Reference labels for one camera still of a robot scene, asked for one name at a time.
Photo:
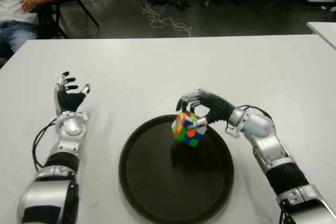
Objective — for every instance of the white side table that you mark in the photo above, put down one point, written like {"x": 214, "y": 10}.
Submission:
{"x": 325, "y": 30}

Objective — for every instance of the right silver black robot arm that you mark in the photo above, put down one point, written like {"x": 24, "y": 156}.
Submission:
{"x": 260, "y": 127}

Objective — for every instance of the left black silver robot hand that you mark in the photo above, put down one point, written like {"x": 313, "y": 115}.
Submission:
{"x": 68, "y": 100}

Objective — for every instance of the left silver black robot arm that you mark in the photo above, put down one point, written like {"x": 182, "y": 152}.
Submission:
{"x": 73, "y": 127}

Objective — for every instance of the dark round plate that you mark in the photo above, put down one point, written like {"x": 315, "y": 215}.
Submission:
{"x": 157, "y": 182}

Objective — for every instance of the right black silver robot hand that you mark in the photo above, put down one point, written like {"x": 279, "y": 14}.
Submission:
{"x": 218, "y": 106}

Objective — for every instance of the multicoloured Rubik's cube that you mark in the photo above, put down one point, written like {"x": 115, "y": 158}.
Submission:
{"x": 193, "y": 140}

